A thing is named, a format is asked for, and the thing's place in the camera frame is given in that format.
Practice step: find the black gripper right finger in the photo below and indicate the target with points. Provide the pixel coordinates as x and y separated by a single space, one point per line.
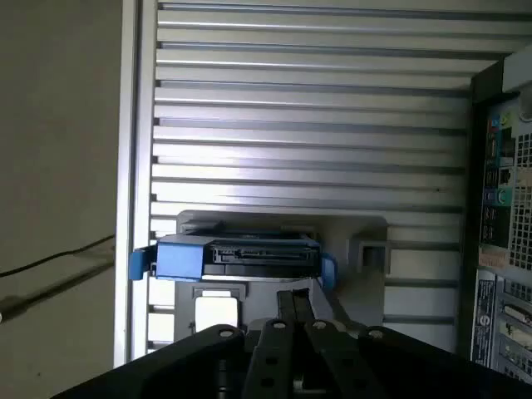
341 365

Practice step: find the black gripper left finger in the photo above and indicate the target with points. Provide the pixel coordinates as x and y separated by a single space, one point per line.
266 365

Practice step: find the hard disk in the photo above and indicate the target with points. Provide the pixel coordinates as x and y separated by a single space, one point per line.
178 262

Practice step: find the open PC case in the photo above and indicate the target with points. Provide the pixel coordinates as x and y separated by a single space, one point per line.
494 187

